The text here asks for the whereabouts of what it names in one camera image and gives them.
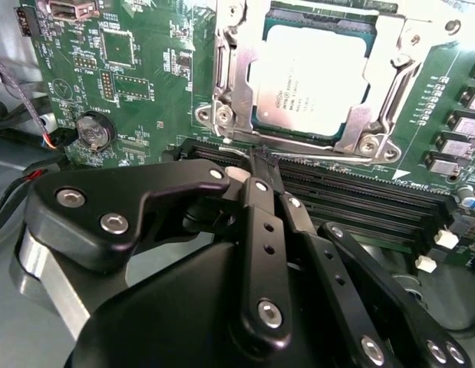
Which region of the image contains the thin metal locking lever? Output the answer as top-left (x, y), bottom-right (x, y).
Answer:
top-left (218, 144), bottom-right (372, 161)
top-left (212, 34), bottom-right (229, 130)

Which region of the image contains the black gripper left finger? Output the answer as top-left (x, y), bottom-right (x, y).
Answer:
top-left (24, 146), bottom-right (296, 350)

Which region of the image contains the metal socket cover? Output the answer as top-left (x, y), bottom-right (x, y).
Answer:
top-left (217, 0), bottom-right (426, 154)

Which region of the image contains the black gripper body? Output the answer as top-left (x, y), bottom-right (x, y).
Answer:
top-left (10, 225), bottom-right (351, 368)

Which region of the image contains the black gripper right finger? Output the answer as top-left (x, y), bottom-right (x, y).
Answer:
top-left (264, 150), bottom-right (475, 368)

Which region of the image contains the silver green CPU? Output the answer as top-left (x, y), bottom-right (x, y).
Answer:
top-left (250, 17), bottom-right (378, 139)

